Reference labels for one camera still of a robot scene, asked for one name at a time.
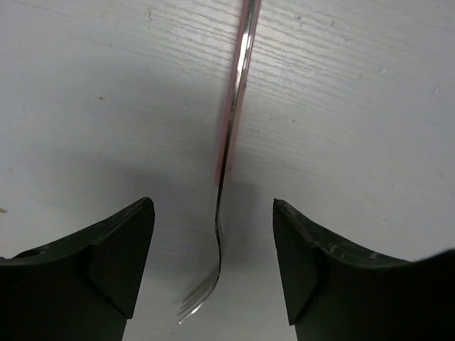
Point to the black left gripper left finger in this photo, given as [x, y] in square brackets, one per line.
[81, 287]

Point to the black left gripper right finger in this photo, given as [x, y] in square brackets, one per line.
[335, 289]

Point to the pink handled fork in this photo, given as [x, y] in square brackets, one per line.
[239, 70]

